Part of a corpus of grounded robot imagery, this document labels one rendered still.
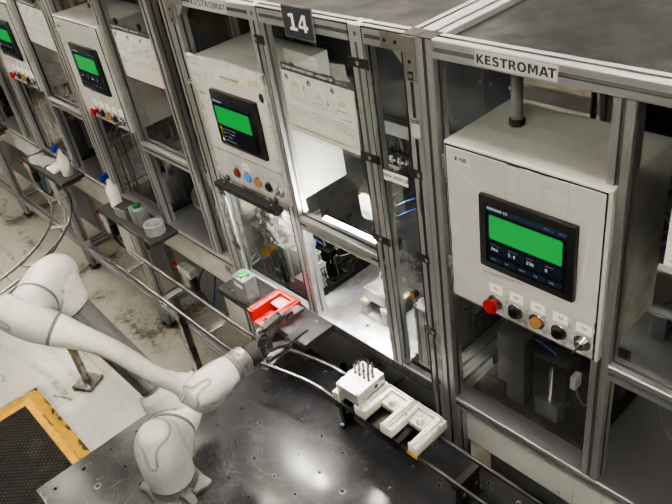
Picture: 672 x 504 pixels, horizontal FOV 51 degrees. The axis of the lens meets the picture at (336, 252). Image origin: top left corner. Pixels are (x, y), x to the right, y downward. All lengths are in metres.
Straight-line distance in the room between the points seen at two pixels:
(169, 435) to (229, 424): 0.38
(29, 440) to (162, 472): 1.69
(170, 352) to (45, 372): 0.71
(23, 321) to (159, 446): 0.56
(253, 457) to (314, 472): 0.23
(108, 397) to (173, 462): 1.68
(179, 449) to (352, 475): 0.55
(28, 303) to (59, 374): 2.13
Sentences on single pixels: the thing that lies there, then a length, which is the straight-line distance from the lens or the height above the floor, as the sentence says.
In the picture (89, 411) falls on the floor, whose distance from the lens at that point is 3.94.
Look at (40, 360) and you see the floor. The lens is 4.41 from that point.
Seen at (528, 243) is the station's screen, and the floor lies 1.62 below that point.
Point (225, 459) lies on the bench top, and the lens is 2.52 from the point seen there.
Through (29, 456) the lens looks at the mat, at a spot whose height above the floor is 0.01.
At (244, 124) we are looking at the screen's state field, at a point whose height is 1.65.
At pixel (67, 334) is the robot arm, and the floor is 1.36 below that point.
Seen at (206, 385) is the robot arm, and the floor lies 1.16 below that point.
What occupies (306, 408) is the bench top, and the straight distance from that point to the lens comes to 2.59.
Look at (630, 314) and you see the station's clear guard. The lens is 1.65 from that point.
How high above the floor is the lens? 2.56
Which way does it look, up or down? 35 degrees down
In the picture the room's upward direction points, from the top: 10 degrees counter-clockwise
